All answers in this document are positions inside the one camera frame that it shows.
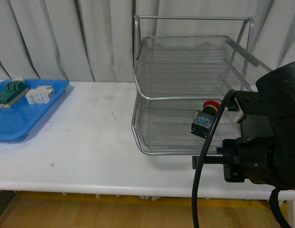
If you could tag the red emergency stop button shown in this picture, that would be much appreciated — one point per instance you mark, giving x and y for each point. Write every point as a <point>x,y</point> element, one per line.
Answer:
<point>204,119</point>

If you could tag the grey curtain backdrop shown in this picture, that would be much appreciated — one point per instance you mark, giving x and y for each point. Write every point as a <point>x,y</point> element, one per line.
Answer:
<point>92,40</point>

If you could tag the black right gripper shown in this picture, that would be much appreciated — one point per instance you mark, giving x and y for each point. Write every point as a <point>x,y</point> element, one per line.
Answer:
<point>246,160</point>

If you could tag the green beige terminal block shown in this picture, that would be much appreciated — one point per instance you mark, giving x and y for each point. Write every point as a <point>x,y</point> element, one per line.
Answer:
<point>13,92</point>

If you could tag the blue plastic tray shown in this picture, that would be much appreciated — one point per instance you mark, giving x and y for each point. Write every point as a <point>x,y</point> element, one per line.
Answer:
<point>17,121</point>

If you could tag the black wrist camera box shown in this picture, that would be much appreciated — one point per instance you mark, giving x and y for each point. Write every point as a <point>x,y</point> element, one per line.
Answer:
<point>251,115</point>

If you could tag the silver mesh three-tier rack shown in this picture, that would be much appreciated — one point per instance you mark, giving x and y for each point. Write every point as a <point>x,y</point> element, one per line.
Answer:
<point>175,74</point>

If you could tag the white circuit breaker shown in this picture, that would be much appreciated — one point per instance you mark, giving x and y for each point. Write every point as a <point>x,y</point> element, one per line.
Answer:
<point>40,95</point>

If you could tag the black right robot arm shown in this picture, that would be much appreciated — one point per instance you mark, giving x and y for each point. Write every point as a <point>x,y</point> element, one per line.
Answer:
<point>277,91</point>

